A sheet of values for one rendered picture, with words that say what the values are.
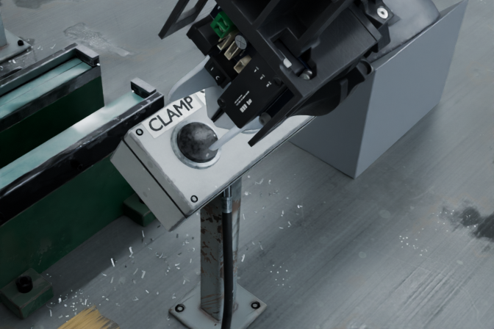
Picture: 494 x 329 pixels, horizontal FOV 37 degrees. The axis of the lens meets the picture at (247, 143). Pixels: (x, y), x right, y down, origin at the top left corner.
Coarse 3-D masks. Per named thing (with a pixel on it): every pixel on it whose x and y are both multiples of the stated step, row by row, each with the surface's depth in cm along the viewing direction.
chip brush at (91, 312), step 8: (80, 312) 71; (88, 312) 71; (96, 312) 71; (72, 320) 70; (80, 320) 70; (88, 320) 70; (96, 320) 70; (104, 320) 70; (64, 328) 69; (72, 328) 69; (80, 328) 69; (88, 328) 69; (96, 328) 69; (104, 328) 69; (112, 328) 69; (120, 328) 70
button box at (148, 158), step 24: (192, 96) 52; (144, 120) 50; (168, 120) 50; (192, 120) 51; (288, 120) 55; (120, 144) 51; (144, 144) 49; (168, 144) 50; (240, 144) 52; (264, 144) 53; (120, 168) 52; (144, 168) 50; (168, 168) 49; (192, 168) 50; (216, 168) 51; (240, 168) 51; (144, 192) 52; (168, 192) 49; (192, 192) 49; (216, 192) 50; (168, 216) 51
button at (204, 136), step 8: (184, 128) 50; (192, 128) 50; (200, 128) 50; (208, 128) 51; (184, 136) 50; (192, 136) 50; (200, 136) 50; (208, 136) 50; (216, 136) 51; (184, 144) 49; (192, 144) 50; (200, 144) 50; (208, 144) 50; (184, 152) 49; (192, 152) 49; (200, 152) 50; (208, 152) 50; (216, 152) 50; (192, 160) 50; (200, 160) 50; (208, 160) 50
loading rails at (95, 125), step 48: (0, 96) 77; (48, 96) 78; (96, 96) 84; (144, 96) 78; (0, 144) 76; (48, 144) 72; (96, 144) 72; (0, 192) 65; (48, 192) 70; (96, 192) 76; (0, 240) 67; (48, 240) 73; (0, 288) 71; (48, 288) 71
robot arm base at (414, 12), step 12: (384, 0) 83; (396, 0) 83; (408, 0) 84; (420, 0) 85; (396, 12) 83; (408, 12) 83; (420, 12) 83; (432, 12) 85; (396, 24) 82; (408, 24) 83; (420, 24) 83; (396, 36) 82; (408, 36) 83; (384, 48) 83; (372, 60) 83
